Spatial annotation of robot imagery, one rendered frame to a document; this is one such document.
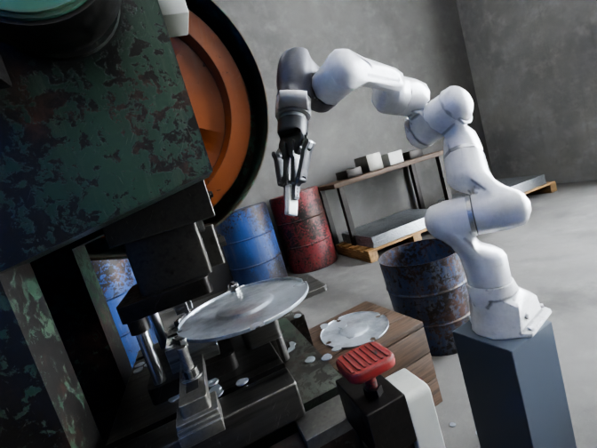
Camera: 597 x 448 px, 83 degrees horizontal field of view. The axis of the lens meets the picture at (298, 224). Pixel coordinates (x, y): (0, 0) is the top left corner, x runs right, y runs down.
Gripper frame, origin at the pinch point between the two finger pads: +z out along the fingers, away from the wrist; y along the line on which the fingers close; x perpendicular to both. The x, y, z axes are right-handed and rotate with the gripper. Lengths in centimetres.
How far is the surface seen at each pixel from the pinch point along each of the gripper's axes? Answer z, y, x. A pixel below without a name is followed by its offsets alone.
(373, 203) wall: -90, 182, -338
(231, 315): 25.6, 3.7, 12.8
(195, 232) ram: 10.1, 1.9, 23.1
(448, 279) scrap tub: 16, 4, -108
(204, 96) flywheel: -37, 33, 6
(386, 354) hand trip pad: 28.0, -30.9, 12.6
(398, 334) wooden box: 37, 9, -67
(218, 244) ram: 11.7, 2.5, 17.6
